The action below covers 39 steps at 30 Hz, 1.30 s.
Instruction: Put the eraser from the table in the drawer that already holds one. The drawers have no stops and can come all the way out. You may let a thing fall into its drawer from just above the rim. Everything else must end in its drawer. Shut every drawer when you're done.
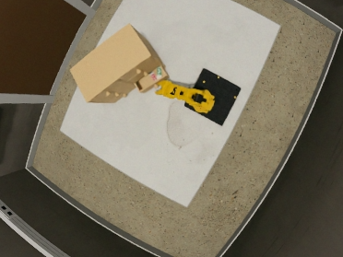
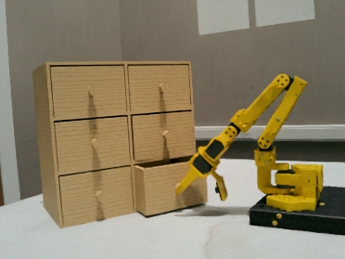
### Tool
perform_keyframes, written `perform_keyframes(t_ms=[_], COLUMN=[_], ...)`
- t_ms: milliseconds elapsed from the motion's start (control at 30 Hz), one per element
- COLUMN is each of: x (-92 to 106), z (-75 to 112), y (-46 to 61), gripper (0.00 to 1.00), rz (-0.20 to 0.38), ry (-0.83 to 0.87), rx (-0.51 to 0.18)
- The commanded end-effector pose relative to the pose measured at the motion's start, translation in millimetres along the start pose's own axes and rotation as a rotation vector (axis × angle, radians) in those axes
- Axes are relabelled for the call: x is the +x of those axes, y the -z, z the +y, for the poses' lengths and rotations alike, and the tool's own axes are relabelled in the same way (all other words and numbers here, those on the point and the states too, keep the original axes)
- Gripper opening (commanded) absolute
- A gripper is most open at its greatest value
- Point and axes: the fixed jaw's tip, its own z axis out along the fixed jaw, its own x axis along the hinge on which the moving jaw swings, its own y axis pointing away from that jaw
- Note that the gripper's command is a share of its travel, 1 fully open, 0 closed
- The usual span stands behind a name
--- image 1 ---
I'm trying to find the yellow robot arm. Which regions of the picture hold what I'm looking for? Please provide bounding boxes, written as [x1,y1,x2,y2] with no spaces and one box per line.
[163,84,214,113]

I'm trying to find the tan wooden chest of drawers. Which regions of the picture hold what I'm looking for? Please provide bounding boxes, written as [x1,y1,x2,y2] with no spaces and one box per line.
[70,23,166,103]

